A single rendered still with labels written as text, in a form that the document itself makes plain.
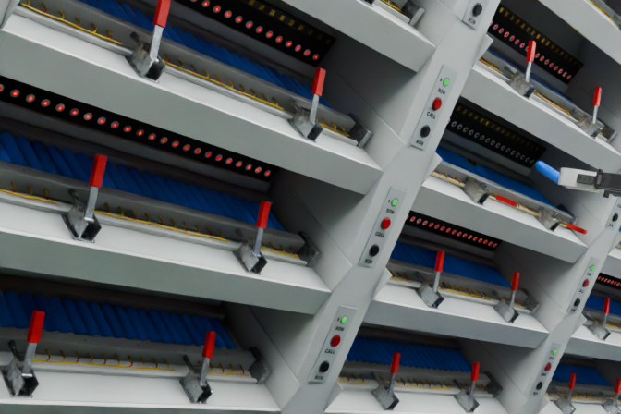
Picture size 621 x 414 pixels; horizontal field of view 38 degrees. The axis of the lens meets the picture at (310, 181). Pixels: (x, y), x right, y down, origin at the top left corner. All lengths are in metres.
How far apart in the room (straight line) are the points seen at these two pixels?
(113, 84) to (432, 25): 0.52
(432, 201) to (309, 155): 0.30
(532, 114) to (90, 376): 0.83
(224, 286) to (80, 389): 0.21
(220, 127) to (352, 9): 0.23
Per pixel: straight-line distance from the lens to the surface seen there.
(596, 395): 2.43
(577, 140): 1.69
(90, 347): 1.15
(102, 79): 0.95
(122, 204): 1.09
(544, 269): 1.90
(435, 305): 1.52
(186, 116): 1.02
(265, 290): 1.20
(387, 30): 1.20
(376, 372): 1.59
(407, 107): 1.28
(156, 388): 1.20
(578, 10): 1.56
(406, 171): 1.31
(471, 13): 1.32
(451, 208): 1.44
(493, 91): 1.43
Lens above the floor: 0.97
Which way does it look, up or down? 4 degrees down
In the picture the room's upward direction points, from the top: 23 degrees clockwise
